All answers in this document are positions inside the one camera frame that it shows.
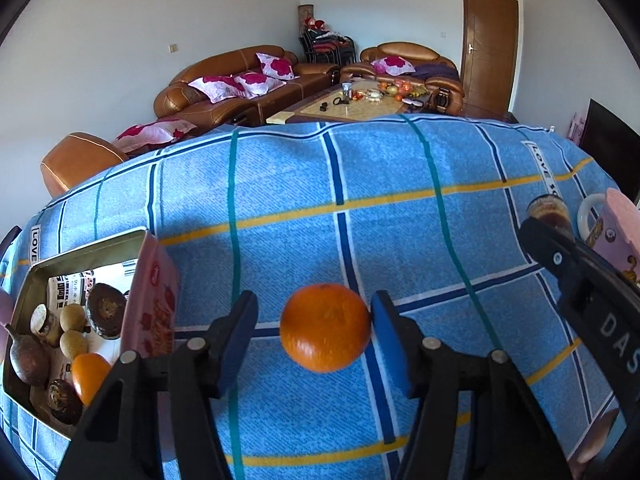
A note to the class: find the brown leather ottoman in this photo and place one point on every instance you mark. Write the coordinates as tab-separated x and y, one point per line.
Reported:
75	160

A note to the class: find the brown cut-end fruit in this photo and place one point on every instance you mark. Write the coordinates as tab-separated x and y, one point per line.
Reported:
44	325

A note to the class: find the white pillow with red flowers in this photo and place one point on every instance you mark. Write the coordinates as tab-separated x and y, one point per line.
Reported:
392	64
217	87
150	132
275	66
257	82

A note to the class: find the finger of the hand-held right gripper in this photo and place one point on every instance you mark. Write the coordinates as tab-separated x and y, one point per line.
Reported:
550	255

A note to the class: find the small yellow longan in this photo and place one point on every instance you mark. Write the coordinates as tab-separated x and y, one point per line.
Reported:
71	316
74	342

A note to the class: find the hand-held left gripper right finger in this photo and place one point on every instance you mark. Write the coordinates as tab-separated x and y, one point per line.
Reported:
387	340

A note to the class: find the pink tin box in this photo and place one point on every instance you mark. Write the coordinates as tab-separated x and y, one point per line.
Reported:
155	300

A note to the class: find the purple blanket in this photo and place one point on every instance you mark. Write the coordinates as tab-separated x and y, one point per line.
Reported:
435	71

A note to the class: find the orange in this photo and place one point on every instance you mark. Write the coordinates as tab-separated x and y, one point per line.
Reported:
325	332
90	375

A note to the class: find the blue plaid tablecloth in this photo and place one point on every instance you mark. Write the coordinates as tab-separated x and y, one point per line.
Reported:
300	200

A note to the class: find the tall brown floor vase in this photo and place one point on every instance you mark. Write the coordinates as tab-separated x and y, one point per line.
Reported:
305	12

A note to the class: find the brown leather three-seat sofa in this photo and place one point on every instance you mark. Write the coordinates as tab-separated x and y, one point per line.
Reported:
225	57

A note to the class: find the printed paper liner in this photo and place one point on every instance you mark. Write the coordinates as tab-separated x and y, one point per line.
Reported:
65	287

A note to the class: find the brown leather armchair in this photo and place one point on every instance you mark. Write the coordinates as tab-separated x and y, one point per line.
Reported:
400	50

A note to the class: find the person's right hand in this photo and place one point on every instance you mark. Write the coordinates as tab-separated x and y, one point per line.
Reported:
595	440

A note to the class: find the brown wooden door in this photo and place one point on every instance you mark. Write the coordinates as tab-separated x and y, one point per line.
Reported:
490	45

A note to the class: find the wooden coffee table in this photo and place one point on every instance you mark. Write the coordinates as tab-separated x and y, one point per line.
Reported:
310	110

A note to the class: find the glass jar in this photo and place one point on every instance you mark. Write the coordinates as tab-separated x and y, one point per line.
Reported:
346	91

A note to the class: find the red plush toy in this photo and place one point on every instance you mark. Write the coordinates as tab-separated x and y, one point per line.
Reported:
312	23

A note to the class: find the plate of mixed fruit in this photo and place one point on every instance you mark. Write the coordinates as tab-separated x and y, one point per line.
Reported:
400	89

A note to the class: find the black television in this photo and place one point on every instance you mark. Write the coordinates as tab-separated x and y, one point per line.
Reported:
615	135

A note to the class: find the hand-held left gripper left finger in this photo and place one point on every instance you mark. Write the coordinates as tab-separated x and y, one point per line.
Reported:
237	345

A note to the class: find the stack of dark chairs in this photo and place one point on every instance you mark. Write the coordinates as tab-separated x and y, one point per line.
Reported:
320	50

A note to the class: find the small brown fruits pile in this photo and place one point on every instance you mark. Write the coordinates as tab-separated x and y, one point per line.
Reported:
27	360

